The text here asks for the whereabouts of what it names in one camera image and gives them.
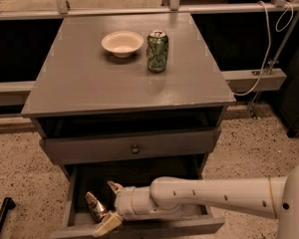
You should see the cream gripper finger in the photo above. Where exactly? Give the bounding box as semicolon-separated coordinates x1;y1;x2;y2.
107;180;123;194
92;211;123;237

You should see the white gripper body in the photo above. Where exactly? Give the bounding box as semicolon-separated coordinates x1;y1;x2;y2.
115;186;184;221

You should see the crushed orange soda can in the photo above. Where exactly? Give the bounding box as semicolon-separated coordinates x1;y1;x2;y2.
85;191;109;223

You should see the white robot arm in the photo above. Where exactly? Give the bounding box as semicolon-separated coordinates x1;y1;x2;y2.
93;164;299;239

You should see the open grey middle drawer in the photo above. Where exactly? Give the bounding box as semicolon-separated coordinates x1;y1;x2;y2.
51;155;224;239

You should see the round metal drawer knob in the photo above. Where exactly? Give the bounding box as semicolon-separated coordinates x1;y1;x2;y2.
132;144;141;154

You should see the closed grey upper drawer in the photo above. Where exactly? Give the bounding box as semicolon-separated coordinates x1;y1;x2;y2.
40;127;221;165

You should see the grey wooden drawer cabinet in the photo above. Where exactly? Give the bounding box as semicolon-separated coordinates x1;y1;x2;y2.
22;13;234;239

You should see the green soda can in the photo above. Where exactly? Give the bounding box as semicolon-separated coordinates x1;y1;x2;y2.
147;30;168;74

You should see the black bar on floor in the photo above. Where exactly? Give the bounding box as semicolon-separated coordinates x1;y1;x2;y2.
0;197;16;234

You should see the white paper bowl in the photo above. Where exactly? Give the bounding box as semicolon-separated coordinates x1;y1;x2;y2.
102;31;144;58

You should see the metal diagonal strut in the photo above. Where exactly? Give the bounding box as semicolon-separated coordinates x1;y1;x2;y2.
246;0;299;119

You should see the grey metal railing frame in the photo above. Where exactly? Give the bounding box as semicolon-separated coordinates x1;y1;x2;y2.
0;0;299;108

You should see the white cable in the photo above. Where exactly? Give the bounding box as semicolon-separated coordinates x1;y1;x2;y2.
231;0;295;97

